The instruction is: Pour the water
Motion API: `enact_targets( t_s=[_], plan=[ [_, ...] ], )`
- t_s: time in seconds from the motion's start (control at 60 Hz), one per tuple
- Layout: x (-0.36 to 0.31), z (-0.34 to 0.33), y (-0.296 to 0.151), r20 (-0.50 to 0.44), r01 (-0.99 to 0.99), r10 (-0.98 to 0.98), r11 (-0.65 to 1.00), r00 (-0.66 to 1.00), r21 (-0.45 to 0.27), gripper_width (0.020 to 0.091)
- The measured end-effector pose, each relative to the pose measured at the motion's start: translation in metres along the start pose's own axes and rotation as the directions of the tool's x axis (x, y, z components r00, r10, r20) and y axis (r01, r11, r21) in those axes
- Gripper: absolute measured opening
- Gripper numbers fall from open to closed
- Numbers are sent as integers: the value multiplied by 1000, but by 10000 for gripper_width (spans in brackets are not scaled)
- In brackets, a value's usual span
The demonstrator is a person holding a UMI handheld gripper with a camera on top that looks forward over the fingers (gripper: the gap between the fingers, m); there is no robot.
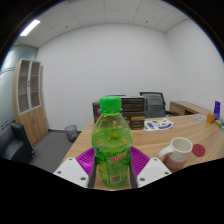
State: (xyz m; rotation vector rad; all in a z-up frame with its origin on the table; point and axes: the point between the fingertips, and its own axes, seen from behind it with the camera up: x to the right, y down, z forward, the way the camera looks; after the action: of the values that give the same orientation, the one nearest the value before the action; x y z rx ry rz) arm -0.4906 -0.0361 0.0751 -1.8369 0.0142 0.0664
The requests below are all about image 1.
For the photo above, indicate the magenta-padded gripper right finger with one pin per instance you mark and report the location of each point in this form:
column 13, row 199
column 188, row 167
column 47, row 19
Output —
column 151, row 170

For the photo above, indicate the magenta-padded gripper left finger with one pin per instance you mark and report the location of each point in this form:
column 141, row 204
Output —
column 71, row 170

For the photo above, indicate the green drink bottle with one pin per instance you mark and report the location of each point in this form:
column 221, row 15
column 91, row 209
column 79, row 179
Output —
column 111, row 150

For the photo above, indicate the white and brown mug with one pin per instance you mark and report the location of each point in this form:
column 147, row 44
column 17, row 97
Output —
column 180, row 150

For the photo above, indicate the grey waste bin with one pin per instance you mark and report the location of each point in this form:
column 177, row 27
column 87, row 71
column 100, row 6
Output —
column 71, row 133

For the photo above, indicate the white printed sheet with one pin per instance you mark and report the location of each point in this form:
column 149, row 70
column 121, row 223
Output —
column 158, row 124

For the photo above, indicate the flat round red coaster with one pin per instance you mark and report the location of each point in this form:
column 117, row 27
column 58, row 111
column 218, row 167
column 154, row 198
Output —
column 199, row 150

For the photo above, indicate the wooden shelf cabinet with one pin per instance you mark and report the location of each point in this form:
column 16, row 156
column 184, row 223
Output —
column 31, row 121

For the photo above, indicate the small dark brown box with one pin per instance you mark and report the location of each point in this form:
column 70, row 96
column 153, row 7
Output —
column 96, row 111

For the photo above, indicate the black sofa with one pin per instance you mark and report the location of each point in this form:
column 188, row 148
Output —
column 13, row 145

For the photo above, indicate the black mesh office chair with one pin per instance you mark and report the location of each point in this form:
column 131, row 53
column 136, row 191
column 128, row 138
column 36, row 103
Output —
column 155, row 105

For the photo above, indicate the wooden side desk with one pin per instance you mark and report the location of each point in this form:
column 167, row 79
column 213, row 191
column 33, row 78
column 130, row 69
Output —
column 186, row 107

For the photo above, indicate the orange wooden box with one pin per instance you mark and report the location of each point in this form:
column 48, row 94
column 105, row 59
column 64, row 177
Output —
column 210, row 118

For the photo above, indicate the small tan box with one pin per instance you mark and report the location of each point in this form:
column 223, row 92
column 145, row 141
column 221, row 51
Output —
column 218, row 123

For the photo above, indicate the upright purple box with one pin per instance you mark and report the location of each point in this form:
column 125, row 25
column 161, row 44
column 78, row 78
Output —
column 217, row 110

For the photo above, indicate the ceiling light panel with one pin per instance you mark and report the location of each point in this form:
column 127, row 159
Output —
column 30, row 27

